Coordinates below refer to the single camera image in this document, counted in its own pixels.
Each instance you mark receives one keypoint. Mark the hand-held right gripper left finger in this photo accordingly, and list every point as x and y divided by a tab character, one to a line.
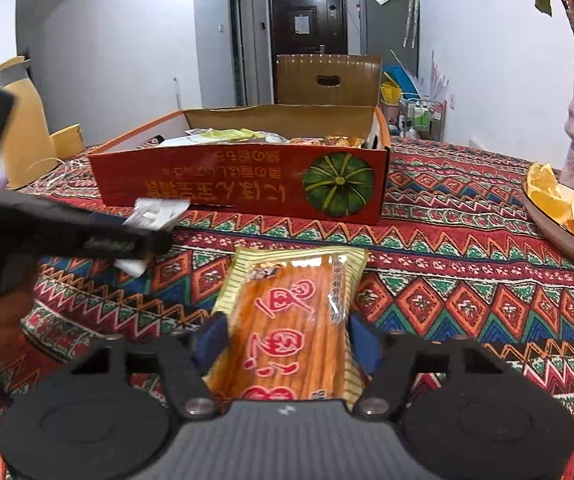
214	345

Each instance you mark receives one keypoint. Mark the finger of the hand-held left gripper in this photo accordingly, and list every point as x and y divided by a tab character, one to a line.
92	240

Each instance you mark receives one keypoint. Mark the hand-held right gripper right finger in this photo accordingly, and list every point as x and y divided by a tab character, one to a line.
364	347

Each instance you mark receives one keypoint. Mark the small white snack packet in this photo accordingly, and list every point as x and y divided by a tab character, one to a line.
159	212

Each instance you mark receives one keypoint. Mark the orange stick snack packet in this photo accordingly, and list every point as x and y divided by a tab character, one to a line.
287	320

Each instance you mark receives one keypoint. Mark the red cardboard box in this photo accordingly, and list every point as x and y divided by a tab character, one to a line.
247	185

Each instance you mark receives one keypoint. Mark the green snack packet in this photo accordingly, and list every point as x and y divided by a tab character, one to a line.
234	135

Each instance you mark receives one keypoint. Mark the orange cracker snack packet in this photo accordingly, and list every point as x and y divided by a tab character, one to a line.
347	141
312	141

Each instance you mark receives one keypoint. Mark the person's left hand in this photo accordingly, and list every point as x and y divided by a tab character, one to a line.
4	315

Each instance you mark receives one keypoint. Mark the yellow thermos jug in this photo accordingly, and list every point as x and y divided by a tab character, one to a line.
27	125

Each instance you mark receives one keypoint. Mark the shallow bowl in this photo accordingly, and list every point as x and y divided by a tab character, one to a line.
567	242

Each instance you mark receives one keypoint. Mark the trolley rack with bottles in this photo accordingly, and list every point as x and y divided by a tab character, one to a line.
419	117

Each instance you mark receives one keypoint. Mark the grey side door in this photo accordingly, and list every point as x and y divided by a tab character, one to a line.
239	45

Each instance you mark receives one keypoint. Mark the yellow plastic item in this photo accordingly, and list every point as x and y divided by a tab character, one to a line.
391	94

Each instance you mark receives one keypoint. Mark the brown cardboard box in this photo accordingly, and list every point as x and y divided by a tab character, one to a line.
297	80

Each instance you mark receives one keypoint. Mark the dark entrance door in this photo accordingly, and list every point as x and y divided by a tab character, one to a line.
282	40

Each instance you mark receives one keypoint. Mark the paper sheet on door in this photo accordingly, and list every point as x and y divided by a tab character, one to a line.
302	24

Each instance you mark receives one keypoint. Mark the grey fridge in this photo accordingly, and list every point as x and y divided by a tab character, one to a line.
387	35

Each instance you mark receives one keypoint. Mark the folded hanging umbrella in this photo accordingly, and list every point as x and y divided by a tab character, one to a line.
411	15

